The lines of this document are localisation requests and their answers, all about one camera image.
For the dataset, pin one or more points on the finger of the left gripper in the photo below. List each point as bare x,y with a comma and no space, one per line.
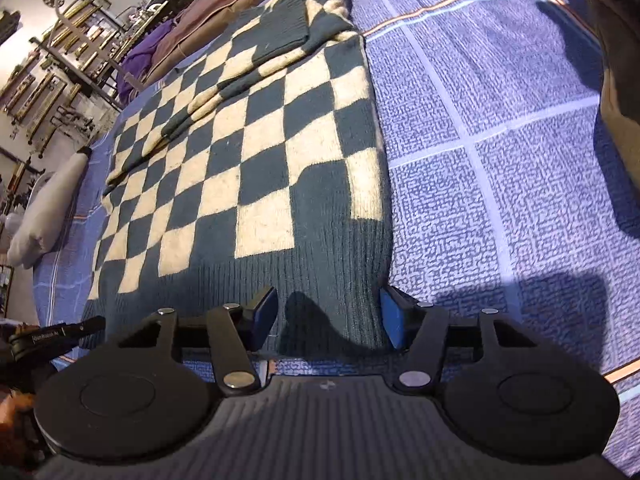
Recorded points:
64,337

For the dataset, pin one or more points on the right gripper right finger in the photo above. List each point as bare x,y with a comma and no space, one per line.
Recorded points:
420,332

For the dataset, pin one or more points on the white bolster pillow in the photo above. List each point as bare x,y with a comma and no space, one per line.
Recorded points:
34,233

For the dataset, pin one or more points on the purple cloth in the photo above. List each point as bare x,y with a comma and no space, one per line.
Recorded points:
138,60

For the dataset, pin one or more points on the wall display shelves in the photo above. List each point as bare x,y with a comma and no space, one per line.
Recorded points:
44,115

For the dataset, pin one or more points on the white metal rack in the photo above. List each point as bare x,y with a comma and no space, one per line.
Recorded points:
88,43

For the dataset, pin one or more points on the person left hand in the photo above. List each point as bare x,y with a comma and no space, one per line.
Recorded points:
19,445

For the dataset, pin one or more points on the green cream checkered sweater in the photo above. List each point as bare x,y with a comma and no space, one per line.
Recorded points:
260,164

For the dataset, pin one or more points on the brown pink bed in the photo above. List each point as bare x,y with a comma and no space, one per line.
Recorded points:
198,25

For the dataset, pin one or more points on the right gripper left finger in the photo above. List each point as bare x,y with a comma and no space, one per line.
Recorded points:
234,331

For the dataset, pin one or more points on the orange red garment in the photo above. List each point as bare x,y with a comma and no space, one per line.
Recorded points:
616,23

